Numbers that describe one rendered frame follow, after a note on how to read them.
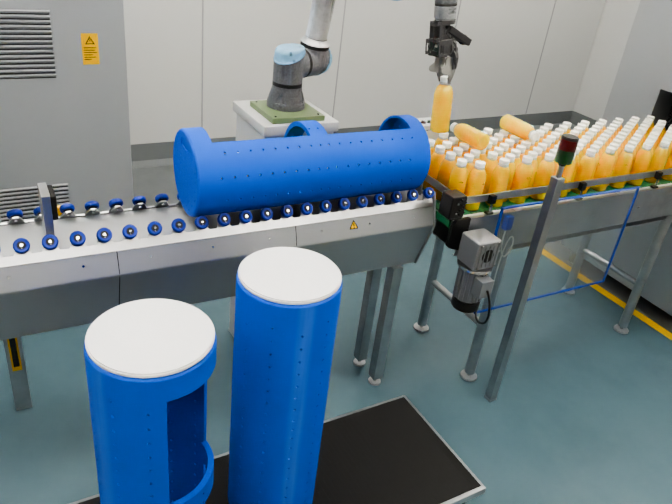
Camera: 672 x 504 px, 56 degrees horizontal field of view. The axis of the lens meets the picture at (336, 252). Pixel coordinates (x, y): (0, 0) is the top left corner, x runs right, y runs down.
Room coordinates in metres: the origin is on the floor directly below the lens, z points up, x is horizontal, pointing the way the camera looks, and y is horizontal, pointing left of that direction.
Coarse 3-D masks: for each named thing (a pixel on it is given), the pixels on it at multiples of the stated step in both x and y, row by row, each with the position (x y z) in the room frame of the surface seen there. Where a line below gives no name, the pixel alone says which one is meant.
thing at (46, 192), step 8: (40, 184) 1.68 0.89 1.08; (40, 192) 1.63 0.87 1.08; (48, 192) 1.63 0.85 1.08; (40, 200) 1.64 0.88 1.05; (48, 200) 1.61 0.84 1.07; (40, 208) 1.68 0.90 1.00; (48, 208) 1.61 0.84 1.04; (56, 208) 1.62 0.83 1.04; (48, 216) 1.60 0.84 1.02; (56, 216) 1.62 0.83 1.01; (48, 224) 1.60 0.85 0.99; (48, 232) 1.60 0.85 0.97
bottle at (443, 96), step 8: (440, 88) 2.24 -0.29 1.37; (448, 88) 2.24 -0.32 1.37; (440, 96) 2.23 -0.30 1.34; (448, 96) 2.23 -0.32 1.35; (440, 104) 2.23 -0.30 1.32; (448, 104) 2.23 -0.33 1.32; (432, 112) 2.25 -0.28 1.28; (440, 112) 2.23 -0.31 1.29; (448, 112) 2.23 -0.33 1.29; (432, 120) 2.24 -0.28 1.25; (440, 120) 2.22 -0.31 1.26; (448, 120) 2.24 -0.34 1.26; (432, 128) 2.23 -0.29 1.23; (440, 128) 2.22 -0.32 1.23; (448, 128) 2.24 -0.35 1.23
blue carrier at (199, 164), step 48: (192, 144) 1.81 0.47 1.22; (240, 144) 1.88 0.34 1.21; (288, 144) 1.95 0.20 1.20; (336, 144) 2.04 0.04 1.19; (384, 144) 2.13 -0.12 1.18; (192, 192) 1.79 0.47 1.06; (240, 192) 1.82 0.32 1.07; (288, 192) 1.91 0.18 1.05; (336, 192) 2.02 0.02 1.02; (384, 192) 2.17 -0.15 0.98
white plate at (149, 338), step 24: (120, 312) 1.17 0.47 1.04; (144, 312) 1.18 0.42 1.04; (168, 312) 1.20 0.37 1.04; (192, 312) 1.21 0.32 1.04; (96, 336) 1.08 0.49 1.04; (120, 336) 1.09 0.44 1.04; (144, 336) 1.10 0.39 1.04; (168, 336) 1.11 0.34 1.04; (192, 336) 1.12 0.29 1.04; (96, 360) 1.00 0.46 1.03; (120, 360) 1.01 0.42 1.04; (144, 360) 1.02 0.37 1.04; (168, 360) 1.03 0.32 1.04; (192, 360) 1.04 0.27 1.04
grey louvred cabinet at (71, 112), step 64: (0, 0) 2.84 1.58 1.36; (64, 0) 2.98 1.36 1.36; (0, 64) 2.82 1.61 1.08; (64, 64) 2.96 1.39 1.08; (0, 128) 2.80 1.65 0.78; (64, 128) 2.95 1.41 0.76; (128, 128) 3.12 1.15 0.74; (0, 192) 2.77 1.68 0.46; (64, 192) 2.92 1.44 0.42; (128, 192) 3.11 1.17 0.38
